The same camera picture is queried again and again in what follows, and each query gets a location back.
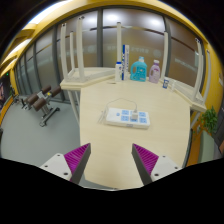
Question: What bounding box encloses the brown-padded exercise machine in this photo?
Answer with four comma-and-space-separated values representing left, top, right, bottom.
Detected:
20, 84, 63, 128

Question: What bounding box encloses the purple detergent bottle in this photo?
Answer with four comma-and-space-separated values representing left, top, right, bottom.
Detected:
148, 59, 162, 84

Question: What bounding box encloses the tall blue white box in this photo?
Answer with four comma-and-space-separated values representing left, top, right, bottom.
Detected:
121, 44, 131, 81

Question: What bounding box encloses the white power strip cable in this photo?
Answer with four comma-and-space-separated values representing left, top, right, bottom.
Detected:
97, 109, 108, 125

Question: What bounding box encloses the white charger cable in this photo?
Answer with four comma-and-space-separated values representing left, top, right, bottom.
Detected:
105, 97, 138, 114

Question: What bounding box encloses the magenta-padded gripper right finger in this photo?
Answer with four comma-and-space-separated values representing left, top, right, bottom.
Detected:
131, 143, 183, 186

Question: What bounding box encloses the teal detergent bottle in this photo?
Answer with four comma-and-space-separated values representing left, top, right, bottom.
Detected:
129, 56, 148, 83

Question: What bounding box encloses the upturned white-legged table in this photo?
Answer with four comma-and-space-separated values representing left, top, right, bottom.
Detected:
59, 15, 125, 92
159, 31, 213, 113

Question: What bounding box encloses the white charger block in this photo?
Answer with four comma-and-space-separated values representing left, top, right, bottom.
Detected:
129, 110, 140, 122

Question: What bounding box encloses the small white bottle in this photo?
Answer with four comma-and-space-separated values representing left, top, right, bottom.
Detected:
114, 61, 123, 83

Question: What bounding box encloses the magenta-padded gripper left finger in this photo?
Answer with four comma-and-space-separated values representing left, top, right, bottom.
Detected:
39, 143, 92, 185

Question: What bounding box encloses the green potted plant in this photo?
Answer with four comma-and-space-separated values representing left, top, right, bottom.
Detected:
199, 106, 220, 164

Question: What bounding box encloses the small clear cup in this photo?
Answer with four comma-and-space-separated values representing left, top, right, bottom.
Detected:
169, 79, 177, 92

